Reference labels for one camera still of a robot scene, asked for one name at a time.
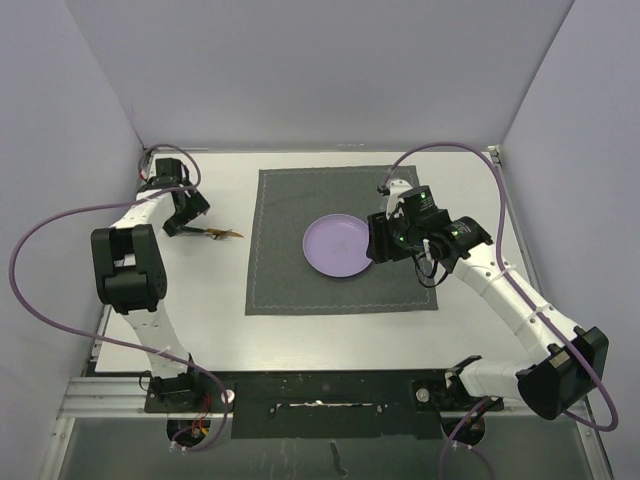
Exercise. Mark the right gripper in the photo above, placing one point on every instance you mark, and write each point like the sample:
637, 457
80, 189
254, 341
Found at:
382, 248

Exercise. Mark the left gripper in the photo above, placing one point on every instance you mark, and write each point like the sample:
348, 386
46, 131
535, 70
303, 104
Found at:
194, 206

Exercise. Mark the green handled knife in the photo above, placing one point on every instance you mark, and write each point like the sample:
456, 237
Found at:
194, 231

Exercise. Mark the purple plate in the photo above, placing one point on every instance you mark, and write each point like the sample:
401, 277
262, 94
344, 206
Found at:
335, 245

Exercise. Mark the grey cloth napkin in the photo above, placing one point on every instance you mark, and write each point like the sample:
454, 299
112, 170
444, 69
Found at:
279, 279

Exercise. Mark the silver fork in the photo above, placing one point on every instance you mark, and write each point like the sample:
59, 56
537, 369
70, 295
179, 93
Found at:
218, 234

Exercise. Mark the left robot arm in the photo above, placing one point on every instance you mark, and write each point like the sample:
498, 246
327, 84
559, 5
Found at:
131, 277

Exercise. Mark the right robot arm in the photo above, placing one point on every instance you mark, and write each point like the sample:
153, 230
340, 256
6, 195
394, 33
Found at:
563, 361

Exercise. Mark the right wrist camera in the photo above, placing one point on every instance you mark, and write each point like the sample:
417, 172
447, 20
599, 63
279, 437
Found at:
391, 193

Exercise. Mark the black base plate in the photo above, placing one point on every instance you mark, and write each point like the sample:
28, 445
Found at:
448, 405

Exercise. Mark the aluminium frame rail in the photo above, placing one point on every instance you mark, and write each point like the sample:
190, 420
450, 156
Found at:
102, 397

